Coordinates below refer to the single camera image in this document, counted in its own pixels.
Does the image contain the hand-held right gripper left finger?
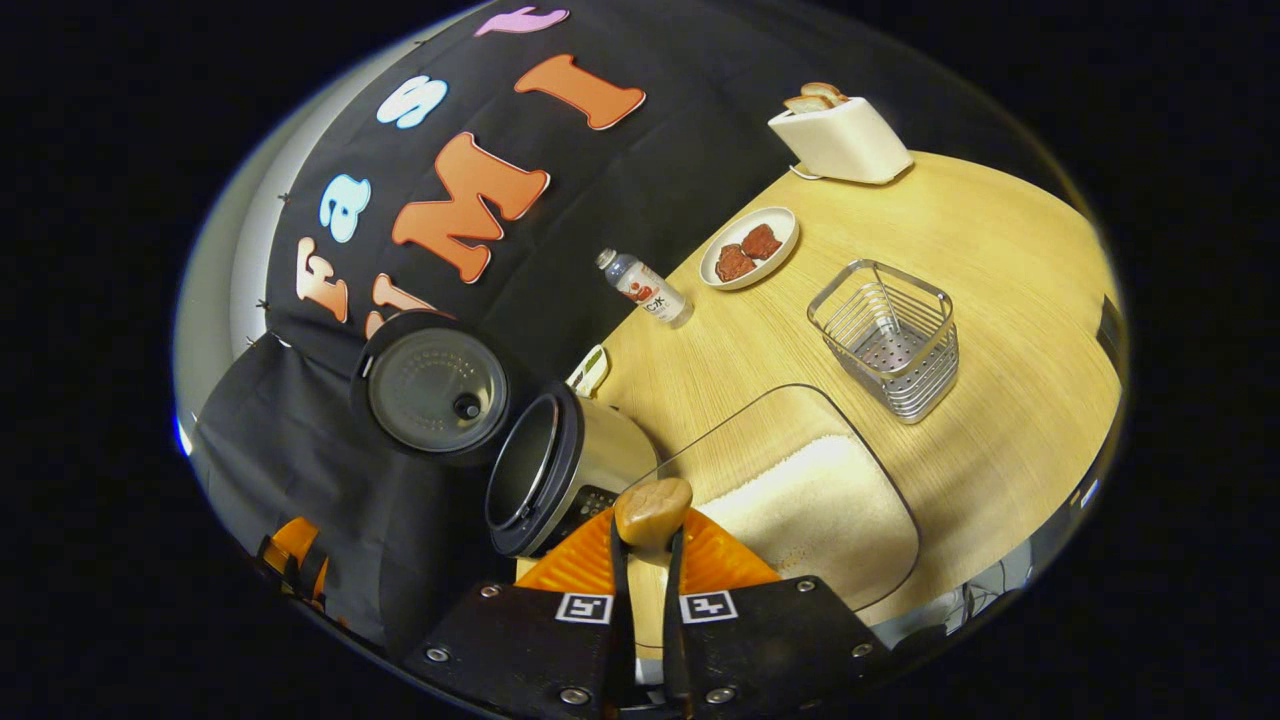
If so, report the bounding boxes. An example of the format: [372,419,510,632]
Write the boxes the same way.
[403,508,635,720]

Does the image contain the clear plastic bottle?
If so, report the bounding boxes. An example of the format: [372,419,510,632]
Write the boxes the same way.
[596,249,694,328]

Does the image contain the clear plastic box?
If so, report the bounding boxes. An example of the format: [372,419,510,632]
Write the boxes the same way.
[625,383,921,616]

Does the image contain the white rice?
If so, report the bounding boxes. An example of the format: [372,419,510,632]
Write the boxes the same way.
[695,435,919,611]

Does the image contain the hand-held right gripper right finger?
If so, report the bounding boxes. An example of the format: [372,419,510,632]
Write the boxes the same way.
[663,508,893,720]

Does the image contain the white toaster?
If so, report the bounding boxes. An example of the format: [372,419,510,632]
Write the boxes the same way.
[768,96,914,186]

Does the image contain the wire chopstick holder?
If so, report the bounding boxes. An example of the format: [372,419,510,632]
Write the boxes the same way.
[807,259,960,425]

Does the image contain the white round plate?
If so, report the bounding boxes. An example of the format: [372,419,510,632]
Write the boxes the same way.
[700,206,801,291]

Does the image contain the dark rice cooker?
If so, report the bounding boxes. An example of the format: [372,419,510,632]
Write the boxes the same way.
[350,310,663,559]

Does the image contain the white divided dish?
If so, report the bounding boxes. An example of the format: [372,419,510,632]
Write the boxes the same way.
[567,344,611,398]

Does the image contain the wooden spoon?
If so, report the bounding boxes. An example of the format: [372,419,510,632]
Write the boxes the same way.
[613,477,694,661]

